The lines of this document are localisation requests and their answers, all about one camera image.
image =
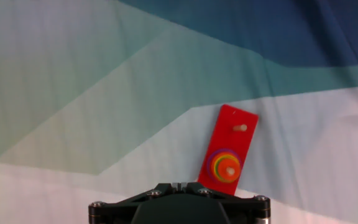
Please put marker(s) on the green Hanoi disc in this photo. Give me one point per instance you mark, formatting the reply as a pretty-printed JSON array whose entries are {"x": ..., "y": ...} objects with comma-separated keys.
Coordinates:
[{"x": 215, "y": 169}]

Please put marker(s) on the blue green white tablecloth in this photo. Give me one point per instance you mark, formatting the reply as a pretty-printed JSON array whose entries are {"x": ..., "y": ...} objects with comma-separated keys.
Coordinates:
[{"x": 73, "y": 93}]

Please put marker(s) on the yellow Hanoi disc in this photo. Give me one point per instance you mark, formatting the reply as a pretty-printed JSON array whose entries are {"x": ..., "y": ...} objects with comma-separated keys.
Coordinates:
[{"x": 217, "y": 171}]

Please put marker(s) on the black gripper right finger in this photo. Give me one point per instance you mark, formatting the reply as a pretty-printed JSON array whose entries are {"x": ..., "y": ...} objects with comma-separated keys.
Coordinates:
[{"x": 194, "y": 188}]

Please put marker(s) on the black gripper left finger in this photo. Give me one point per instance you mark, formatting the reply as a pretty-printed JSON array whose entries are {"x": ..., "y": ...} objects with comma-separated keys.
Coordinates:
[{"x": 163, "y": 189}]

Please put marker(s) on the red Hanoi base with pegs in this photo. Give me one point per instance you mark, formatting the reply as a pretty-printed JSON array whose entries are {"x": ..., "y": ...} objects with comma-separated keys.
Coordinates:
[{"x": 228, "y": 137}]

